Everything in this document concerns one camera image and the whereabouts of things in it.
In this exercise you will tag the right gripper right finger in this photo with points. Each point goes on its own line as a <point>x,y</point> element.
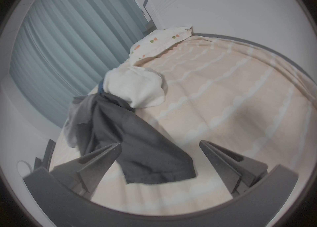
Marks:
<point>230,169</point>

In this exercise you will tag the blue-green curtain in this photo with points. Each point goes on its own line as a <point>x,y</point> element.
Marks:
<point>86,23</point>
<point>37,77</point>

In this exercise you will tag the white printed pillow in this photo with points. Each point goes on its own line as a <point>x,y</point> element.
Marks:
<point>158,44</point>

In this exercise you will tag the grey bedside table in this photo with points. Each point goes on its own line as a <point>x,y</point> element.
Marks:
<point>149,27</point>

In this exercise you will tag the bed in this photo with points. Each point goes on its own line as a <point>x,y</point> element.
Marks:
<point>223,97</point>

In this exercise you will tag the round white mirror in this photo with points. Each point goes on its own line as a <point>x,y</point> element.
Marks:
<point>18,165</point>

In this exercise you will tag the black chest of drawers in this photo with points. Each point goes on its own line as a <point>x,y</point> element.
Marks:
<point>48,151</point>

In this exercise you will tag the black T-shirt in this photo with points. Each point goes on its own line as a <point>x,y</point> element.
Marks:
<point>138,146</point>

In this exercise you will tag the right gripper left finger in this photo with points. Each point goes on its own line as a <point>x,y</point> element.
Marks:
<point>96,166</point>

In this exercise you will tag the pile of clothes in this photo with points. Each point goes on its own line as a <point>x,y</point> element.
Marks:
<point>138,87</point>

